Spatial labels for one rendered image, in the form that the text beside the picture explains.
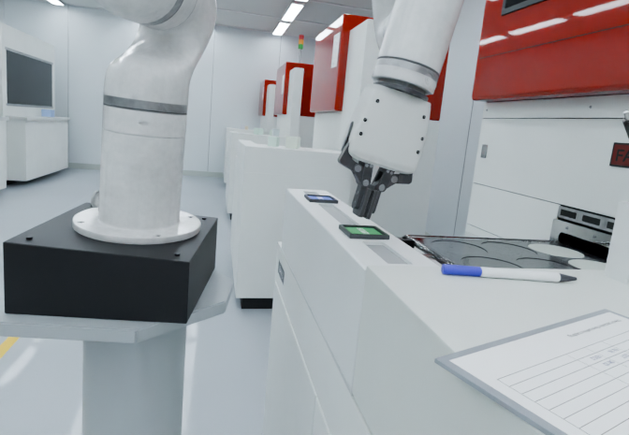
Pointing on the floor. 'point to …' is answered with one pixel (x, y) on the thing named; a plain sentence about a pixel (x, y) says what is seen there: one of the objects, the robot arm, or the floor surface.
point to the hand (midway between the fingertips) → (365, 202)
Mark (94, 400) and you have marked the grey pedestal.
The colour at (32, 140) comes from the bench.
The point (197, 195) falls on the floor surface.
